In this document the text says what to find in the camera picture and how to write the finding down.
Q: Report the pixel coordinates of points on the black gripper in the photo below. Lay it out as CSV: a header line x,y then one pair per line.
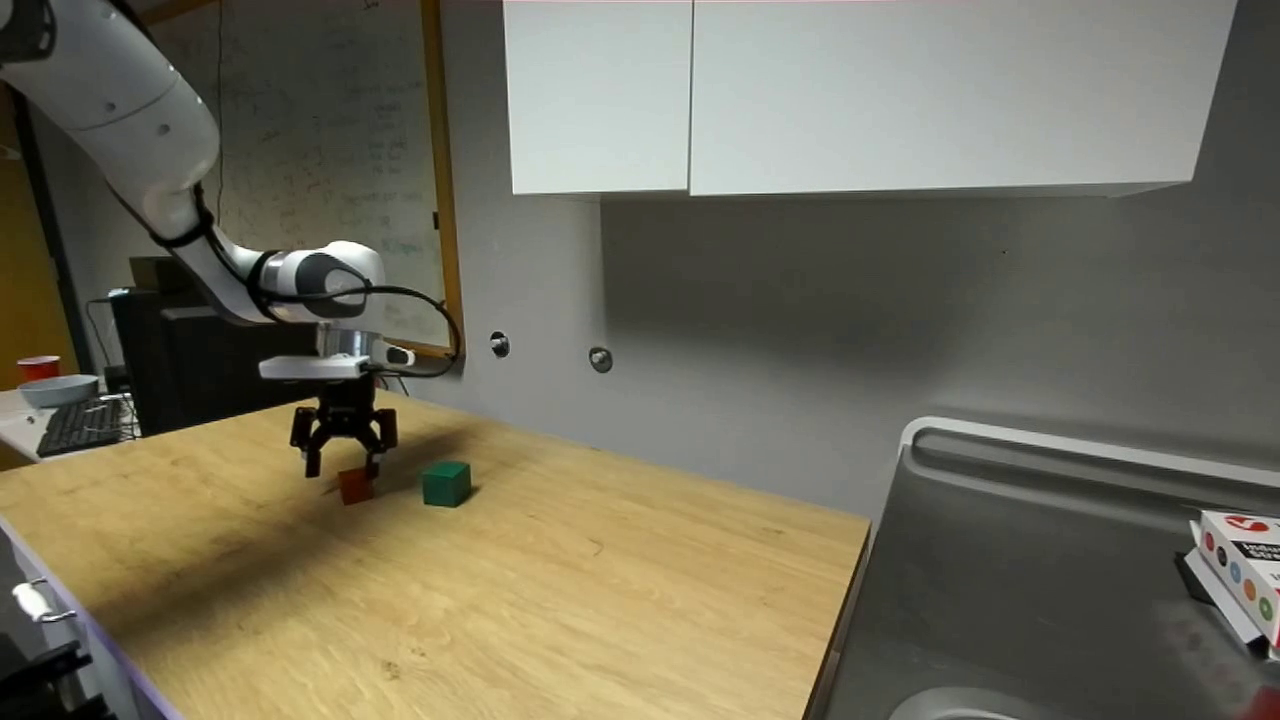
x,y
345,408

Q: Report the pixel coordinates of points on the orange block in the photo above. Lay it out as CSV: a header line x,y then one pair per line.
x,y
355,484

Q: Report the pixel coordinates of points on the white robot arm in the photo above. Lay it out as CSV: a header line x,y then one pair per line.
x,y
153,142

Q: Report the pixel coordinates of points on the green block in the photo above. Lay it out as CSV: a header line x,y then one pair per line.
x,y
445,483

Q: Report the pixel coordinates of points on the black keyboard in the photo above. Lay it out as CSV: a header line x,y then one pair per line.
x,y
83,426

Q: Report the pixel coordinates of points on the red cup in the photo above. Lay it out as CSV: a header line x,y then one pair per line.
x,y
38,369

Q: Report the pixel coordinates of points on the stainless steel sink counter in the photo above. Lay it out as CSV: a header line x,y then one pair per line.
x,y
1046,577

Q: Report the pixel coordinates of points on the white red card box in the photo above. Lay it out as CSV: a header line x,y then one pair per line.
x,y
1239,561

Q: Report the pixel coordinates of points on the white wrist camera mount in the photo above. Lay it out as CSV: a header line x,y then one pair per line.
x,y
328,369

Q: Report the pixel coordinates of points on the round wall socket left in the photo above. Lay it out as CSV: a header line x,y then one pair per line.
x,y
498,346

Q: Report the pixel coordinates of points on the round wall socket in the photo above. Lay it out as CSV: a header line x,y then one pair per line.
x,y
601,360
498,346

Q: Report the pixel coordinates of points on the round wall socket right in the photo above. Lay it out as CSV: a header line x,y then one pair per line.
x,y
601,360

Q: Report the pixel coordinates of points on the whiteboard with wooden frame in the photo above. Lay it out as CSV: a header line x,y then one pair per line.
x,y
328,128

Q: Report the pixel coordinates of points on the white wall cabinet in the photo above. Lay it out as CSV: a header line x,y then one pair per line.
x,y
795,97

